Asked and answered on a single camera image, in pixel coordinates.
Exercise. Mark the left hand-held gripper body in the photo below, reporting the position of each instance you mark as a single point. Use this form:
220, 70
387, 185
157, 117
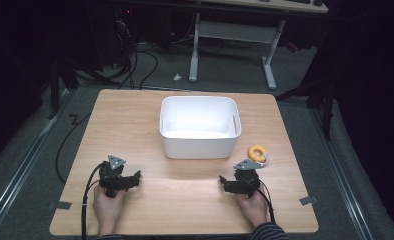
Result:
113, 178

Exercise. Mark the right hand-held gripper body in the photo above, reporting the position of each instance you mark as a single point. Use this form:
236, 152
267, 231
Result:
248, 181

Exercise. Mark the white plastic bin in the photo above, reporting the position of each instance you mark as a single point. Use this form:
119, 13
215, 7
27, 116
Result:
200, 128

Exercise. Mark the person's right hand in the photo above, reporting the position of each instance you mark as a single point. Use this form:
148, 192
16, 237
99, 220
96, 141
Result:
253, 208

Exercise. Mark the person's left hand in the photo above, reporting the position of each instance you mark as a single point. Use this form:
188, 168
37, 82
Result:
107, 208

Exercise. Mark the grey tape piece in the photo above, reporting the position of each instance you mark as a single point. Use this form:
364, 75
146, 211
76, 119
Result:
308, 200
64, 205

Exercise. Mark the white scrap on floor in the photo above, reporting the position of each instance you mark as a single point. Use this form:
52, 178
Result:
177, 77

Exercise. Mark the dark stand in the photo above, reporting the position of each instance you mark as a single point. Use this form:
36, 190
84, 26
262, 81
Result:
325, 100
55, 90

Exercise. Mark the small red object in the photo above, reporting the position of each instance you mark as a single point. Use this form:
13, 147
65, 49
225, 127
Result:
292, 47

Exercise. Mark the white-framed desk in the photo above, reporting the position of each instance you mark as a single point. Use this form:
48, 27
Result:
233, 31

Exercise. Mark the metal floor rail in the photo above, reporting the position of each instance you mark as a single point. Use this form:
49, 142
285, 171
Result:
343, 173
21, 160

